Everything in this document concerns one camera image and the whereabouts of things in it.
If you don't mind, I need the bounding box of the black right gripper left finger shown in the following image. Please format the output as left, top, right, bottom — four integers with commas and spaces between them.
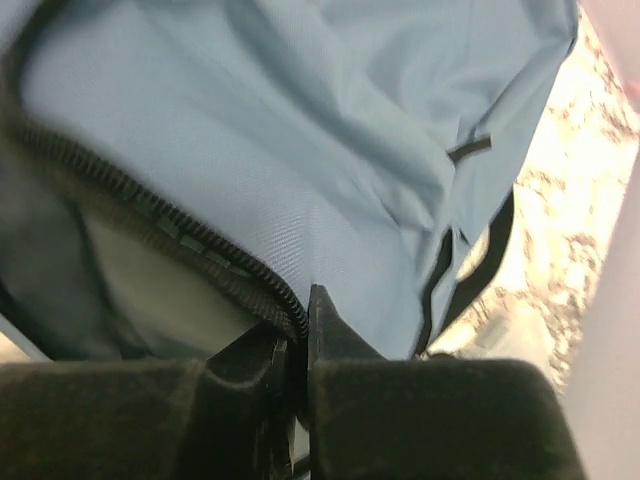
1, 326, 294, 479

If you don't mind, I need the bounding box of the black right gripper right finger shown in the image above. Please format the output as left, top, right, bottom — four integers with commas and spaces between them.
307, 285, 585, 480

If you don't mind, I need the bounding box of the blue student backpack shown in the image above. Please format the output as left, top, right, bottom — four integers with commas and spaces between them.
1, 1, 578, 360

